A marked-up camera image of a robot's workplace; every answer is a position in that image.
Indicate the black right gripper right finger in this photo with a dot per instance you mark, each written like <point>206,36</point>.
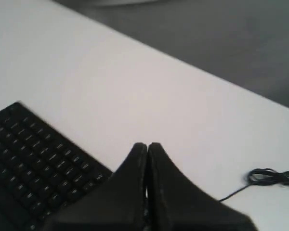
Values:
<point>177,204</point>

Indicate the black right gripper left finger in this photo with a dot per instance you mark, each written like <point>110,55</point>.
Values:
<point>117,205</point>

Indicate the black acer keyboard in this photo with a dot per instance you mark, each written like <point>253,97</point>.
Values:
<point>41,171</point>

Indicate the grey backdrop cloth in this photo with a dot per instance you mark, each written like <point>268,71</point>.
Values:
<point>245,42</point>

